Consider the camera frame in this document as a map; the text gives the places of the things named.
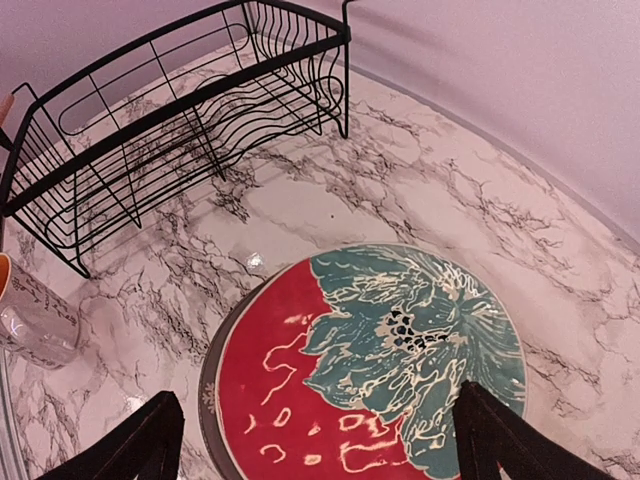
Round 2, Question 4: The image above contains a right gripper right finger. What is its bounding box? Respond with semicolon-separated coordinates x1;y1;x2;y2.
453;381;611;480

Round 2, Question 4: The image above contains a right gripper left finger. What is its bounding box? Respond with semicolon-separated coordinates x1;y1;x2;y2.
49;391;184;479

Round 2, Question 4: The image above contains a red teal floral plate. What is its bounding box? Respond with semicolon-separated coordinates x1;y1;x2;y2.
215;243;527;479

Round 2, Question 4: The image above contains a black wire dish rack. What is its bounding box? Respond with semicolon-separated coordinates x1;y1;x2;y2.
1;1;352;277

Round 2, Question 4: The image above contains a patterned mug yellow inside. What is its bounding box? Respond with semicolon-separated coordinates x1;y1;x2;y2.
1;253;80;369

